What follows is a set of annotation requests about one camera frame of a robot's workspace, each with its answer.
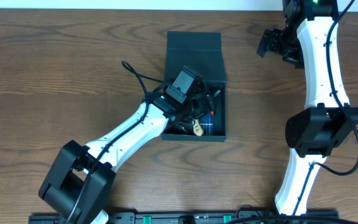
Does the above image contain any orange scraper wooden handle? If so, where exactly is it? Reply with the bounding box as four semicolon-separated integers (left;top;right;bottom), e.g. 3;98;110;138
193;119;203;136

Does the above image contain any small black claw hammer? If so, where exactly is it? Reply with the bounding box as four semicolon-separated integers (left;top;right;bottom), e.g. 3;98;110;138
178;89;222;134

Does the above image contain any black open gift box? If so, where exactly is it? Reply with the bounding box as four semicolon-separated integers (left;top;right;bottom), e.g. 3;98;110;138
162;31;227;142

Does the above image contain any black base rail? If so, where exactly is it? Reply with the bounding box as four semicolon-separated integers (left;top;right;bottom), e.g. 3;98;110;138
28;208;340;224

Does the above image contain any precision screwdriver set case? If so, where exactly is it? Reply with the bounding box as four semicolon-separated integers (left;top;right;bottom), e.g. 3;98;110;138
198;111;214;136

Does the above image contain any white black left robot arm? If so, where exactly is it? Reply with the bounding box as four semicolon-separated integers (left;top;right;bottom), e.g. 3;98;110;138
39;82;221;223

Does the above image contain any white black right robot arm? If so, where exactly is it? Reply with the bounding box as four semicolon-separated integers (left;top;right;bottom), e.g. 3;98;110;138
257;0;358;216

